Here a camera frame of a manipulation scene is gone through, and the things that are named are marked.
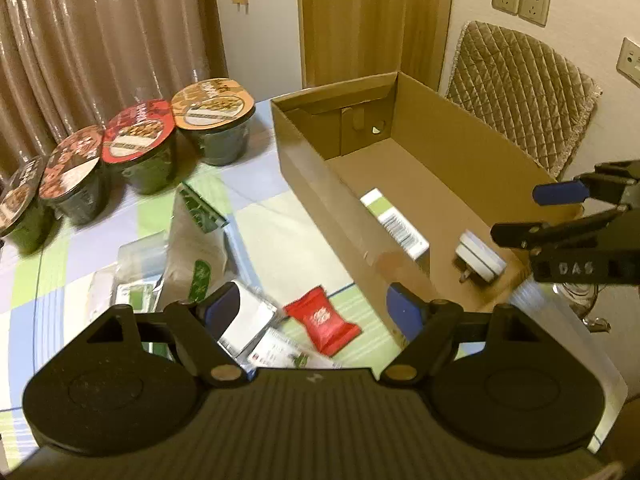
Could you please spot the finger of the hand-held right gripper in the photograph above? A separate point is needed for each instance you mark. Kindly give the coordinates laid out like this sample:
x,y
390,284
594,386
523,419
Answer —
x,y
560,193
520,234

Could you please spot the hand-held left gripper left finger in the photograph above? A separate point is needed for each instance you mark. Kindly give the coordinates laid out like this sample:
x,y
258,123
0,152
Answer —
x,y
225,305

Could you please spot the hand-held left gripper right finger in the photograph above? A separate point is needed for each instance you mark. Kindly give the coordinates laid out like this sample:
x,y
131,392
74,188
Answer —
x,y
402,310

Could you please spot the white remote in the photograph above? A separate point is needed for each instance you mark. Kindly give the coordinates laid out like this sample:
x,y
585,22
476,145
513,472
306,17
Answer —
x,y
252,317

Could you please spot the green white carton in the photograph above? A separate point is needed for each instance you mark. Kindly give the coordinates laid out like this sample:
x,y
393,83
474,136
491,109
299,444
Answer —
x,y
387,207
135,294

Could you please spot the brown cardboard box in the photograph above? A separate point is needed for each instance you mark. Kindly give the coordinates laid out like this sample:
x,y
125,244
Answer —
x,y
425,175

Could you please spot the white charger plug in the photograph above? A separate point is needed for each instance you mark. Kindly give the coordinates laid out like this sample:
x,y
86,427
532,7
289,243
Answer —
x,y
482,257

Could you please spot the brown paper pouch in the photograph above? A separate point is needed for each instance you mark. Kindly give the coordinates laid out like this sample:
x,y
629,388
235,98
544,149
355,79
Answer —
x,y
195,250

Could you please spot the white printed packet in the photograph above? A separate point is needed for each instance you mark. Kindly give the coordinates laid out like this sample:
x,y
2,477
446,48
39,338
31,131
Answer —
x,y
280,350

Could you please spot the red snack packet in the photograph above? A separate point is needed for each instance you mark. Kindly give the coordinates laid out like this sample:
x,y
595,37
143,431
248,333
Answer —
x,y
325,317

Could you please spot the clear plastic box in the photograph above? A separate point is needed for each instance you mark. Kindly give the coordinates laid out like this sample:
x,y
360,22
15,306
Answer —
x,y
142,257

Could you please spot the checkered tablecloth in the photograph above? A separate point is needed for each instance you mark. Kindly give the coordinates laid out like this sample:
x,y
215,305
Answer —
x,y
280,220

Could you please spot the red lid noodle bowl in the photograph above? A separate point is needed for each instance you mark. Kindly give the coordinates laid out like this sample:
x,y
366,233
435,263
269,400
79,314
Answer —
x,y
140,135

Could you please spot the orange lid noodle bowl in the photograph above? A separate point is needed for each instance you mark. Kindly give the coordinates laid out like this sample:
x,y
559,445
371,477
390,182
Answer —
x,y
215,105

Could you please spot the brown lid noodle bowl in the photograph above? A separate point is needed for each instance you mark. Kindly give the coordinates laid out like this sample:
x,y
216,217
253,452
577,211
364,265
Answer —
x,y
70,170

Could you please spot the dark lid noodle bowl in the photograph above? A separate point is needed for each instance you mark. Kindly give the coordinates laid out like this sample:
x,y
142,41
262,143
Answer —
x,y
20,200

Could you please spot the wooden door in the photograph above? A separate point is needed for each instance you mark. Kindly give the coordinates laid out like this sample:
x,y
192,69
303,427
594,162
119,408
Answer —
x,y
370,20

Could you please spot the brown curtain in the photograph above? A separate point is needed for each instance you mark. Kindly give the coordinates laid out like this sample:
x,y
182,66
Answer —
x,y
100,35

